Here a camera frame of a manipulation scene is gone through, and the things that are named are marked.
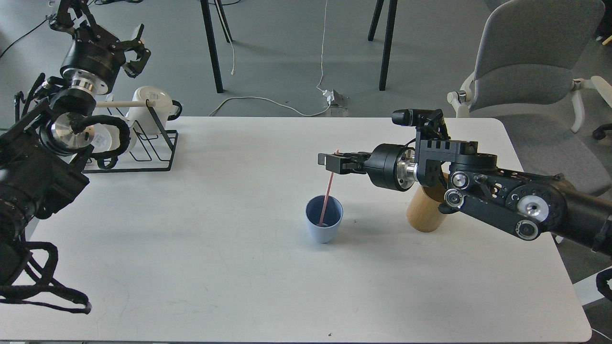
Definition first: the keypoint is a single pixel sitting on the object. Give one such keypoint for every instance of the wooden rack dowel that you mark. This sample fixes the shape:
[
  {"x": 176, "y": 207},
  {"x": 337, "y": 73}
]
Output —
[{"x": 125, "y": 104}]

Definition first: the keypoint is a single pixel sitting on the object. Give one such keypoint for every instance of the white mug upright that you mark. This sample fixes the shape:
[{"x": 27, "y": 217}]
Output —
[{"x": 161, "y": 102}]

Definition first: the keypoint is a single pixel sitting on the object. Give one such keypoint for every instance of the black table leg left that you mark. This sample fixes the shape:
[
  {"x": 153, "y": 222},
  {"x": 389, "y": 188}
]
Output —
[{"x": 211, "y": 39}]

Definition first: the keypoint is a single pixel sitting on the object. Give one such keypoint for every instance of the black table leg right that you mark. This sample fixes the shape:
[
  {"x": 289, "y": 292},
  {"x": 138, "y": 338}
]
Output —
[{"x": 389, "y": 30}]

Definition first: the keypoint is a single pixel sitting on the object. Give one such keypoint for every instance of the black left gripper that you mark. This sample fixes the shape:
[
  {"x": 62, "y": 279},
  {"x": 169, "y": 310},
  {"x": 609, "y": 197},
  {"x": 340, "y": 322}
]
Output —
[{"x": 91, "y": 53}]

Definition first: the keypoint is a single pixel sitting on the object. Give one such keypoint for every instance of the white power plug adapter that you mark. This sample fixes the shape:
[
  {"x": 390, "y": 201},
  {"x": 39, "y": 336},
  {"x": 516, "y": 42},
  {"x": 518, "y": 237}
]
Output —
[{"x": 333, "y": 98}]

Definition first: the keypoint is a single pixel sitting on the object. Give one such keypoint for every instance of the black table leg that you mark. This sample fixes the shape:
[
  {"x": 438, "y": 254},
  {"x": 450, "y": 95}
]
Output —
[
  {"x": 211, "y": 39},
  {"x": 389, "y": 30}
]

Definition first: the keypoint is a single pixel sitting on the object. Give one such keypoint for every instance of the pink chopstick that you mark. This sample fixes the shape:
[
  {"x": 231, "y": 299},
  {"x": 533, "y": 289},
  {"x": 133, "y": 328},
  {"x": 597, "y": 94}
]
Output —
[{"x": 329, "y": 188}]

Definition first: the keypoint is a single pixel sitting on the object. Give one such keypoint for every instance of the white mug lying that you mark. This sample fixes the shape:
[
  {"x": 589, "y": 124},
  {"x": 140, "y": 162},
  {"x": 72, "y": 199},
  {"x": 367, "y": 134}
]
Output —
[{"x": 107, "y": 138}]

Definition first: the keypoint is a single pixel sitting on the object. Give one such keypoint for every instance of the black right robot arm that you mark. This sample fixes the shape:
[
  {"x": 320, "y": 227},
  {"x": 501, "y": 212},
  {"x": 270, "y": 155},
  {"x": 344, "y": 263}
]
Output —
[{"x": 519, "y": 203}]

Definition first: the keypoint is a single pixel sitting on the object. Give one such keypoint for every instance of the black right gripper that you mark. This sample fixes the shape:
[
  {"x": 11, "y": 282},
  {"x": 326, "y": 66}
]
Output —
[{"x": 389, "y": 166}]

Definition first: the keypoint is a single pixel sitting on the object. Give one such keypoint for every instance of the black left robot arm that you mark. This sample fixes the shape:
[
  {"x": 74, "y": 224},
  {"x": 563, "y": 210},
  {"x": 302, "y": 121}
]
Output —
[{"x": 43, "y": 155}]

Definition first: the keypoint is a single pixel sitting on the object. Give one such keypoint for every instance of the blue plastic cup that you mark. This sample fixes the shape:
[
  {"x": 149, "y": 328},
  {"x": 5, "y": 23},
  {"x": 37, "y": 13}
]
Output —
[{"x": 332, "y": 219}]

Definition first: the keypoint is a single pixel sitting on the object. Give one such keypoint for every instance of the grey office chair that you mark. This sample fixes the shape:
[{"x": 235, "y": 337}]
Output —
[{"x": 526, "y": 55}]

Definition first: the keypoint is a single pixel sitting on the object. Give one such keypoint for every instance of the black wire dish rack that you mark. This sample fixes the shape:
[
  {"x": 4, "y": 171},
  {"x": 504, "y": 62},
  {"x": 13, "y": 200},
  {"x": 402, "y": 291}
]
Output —
[{"x": 153, "y": 153}]

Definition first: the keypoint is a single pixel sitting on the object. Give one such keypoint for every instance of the bamboo cylindrical holder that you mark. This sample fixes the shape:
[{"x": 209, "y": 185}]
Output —
[{"x": 423, "y": 213}]

